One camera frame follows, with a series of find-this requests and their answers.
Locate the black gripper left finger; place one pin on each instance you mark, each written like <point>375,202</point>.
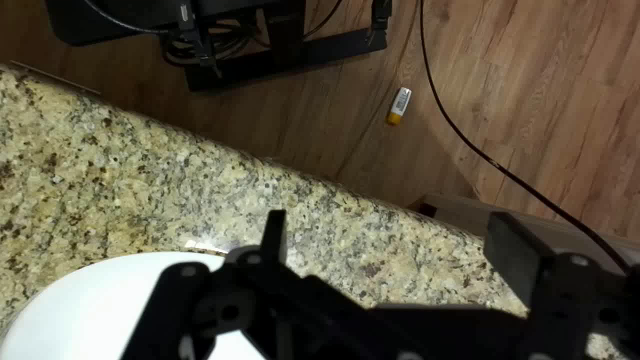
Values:
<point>253,292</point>

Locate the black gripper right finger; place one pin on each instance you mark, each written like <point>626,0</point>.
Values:
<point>568,295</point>

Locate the white oval sink basin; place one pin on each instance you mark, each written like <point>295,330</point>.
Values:
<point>90,313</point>

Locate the small white yellow tube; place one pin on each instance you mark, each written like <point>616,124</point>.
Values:
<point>399,107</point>

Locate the black equipment stand base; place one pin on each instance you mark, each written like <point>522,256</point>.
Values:
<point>220,42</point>

